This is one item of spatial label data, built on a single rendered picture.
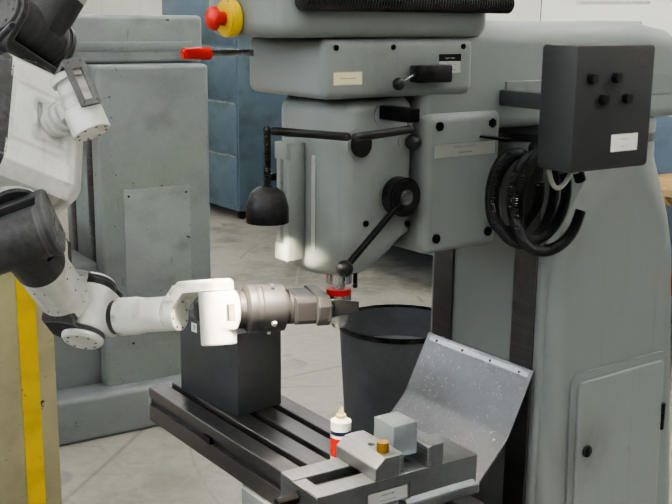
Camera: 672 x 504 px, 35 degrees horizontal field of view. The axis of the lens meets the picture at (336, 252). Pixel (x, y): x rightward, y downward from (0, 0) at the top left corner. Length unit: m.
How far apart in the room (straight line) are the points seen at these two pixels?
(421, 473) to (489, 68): 0.75
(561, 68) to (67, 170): 0.85
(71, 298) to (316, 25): 0.65
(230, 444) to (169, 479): 2.05
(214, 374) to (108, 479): 1.98
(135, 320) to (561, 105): 0.85
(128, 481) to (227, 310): 2.41
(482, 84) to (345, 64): 0.32
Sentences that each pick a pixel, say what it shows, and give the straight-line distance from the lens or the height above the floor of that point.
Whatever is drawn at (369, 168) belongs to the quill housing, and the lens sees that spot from 1.84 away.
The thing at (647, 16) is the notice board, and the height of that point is 1.78.
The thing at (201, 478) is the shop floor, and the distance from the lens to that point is 4.23.
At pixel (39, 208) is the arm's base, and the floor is 1.46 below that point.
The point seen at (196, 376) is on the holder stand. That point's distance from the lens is 2.40.
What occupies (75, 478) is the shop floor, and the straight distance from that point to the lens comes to 4.31.
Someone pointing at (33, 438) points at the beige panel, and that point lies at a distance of 3.71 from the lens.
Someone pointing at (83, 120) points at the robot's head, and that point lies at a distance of 1.82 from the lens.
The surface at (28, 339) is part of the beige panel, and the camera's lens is 3.60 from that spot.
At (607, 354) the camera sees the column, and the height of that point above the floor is 1.09.
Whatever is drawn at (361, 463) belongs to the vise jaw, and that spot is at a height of 1.01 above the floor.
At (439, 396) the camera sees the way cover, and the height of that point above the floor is 0.97.
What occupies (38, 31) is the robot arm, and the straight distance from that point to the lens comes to 2.02.
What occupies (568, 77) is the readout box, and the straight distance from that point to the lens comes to 1.78.
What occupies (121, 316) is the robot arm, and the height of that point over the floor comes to 1.22.
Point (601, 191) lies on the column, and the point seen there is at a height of 1.43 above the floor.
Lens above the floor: 1.77
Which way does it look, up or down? 13 degrees down
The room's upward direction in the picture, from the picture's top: 1 degrees clockwise
